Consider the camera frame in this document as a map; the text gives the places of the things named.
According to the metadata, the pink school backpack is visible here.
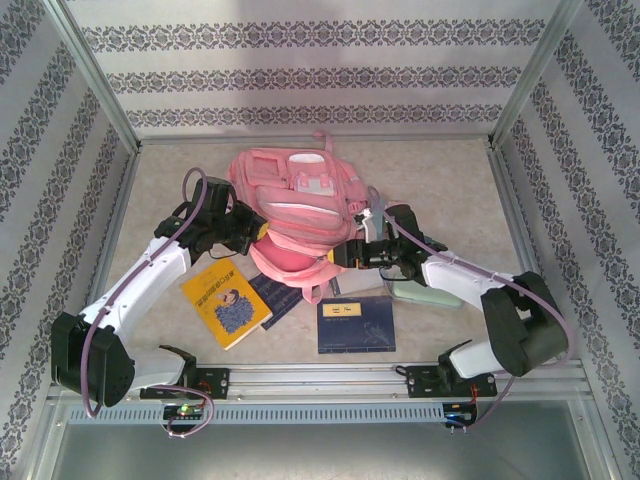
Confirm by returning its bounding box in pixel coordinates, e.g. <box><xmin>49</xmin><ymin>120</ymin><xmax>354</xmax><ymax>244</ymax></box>
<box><xmin>228</xmin><ymin>129</ymin><xmax>376</xmax><ymax>306</ymax></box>

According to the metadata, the dark blue text-cover book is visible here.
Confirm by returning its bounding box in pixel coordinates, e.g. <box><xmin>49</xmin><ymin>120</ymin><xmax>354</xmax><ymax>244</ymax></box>
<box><xmin>248</xmin><ymin>272</ymin><xmax>305</xmax><ymax>331</ymax></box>

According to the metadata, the yellow book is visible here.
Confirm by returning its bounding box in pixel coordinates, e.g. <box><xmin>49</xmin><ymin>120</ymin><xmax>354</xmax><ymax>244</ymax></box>
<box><xmin>180</xmin><ymin>258</ymin><xmax>274</xmax><ymax>351</ymax></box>

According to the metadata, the dark blue yellow-label notebook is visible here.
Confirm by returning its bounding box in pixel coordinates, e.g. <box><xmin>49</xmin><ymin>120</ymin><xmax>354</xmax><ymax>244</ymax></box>
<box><xmin>316</xmin><ymin>295</ymin><xmax>397</xmax><ymax>355</ymax></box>

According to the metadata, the grey metal panel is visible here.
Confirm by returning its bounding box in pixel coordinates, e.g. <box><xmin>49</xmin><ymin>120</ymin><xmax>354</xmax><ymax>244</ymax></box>
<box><xmin>29</xmin><ymin>399</ymin><xmax>619</xmax><ymax>480</ymax></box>

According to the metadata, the aluminium back rail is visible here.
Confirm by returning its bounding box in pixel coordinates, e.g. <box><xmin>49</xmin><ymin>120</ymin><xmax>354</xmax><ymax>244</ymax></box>
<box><xmin>137</xmin><ymin>133</ymin><xmax>494</xmax><ymax>147</ymax></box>

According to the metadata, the aluminium side rail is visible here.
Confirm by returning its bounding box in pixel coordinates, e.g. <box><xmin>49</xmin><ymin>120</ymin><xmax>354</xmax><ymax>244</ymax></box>
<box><xmin>74</xmin><ymin>144</ymin><xmax>142</xmax><ymax>331</ymax></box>
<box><xmin>487</xmin><ymin>144</ymin><xmax>556</xmax><ymax>359</ymax></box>

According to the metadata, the aluminium front rail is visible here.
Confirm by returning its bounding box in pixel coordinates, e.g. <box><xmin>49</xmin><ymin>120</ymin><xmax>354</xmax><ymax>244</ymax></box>
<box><xmin>47</xmin><ymin>363</ymin><xmax>586</xmax><ymax>401</ymax></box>

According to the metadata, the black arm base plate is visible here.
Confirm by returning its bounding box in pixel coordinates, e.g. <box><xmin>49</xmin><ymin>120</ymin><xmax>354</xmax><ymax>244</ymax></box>
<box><xmin>404</xmin><ymin>364</ymin><xmax>499</xmax><ymax>399</ymax></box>
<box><xmin>139</xmin><ymin>367</ymin><xmax>231</xmax><ymax>401</ymax></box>

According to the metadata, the grey slotted cable duct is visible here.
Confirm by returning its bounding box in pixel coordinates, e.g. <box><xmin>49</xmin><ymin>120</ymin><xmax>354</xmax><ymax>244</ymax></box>
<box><xmin>67</xmin><ymin>402</ymin><xmax>446</xmax><ymax>425</ymax></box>

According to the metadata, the purple cable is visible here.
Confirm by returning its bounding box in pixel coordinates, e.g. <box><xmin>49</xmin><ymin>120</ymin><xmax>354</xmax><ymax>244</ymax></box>
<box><xmin>79</xmin><ymin>167</ymin><xmax>216</xmax><ymax>441</ymax></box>
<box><xmin>389</xmin><ymin>209</ymin><xmax>576</xmax><ymax>434</ymax></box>

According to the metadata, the aluminium frame post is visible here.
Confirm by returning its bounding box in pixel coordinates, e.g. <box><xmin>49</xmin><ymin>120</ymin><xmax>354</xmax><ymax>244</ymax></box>
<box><xmin>42</xmin><ymin>0</ymin><xmax>142</xmax><ymax>151</ymax></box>
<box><xmin>489</xmin><ymin>0</ymin><xmax>585</xmax><ymax>150</ymax></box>

